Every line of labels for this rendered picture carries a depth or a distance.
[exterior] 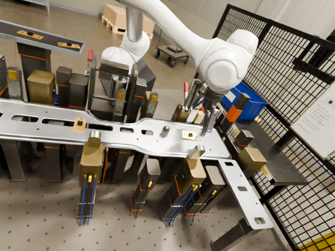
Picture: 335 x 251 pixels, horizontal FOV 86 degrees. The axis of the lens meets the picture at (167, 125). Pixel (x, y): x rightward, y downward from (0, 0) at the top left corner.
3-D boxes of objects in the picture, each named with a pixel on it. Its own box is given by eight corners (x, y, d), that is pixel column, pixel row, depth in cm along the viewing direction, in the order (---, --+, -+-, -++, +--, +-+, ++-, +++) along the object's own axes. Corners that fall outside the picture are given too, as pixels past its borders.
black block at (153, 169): (130, 219, 77) (148, 181, 60) (129, 197, 84) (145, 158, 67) (142, 219, 79) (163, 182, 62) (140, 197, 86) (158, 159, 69)
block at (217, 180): (186, 223, 84) (215, 191, 68) (180, 198, 93) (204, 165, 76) (199, 222, 87) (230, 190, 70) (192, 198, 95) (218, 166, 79)
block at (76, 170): (72, 175, 83) (73, 129, 66) (75, 163, 88) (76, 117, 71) (81, 175, 85) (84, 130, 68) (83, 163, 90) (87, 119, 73)
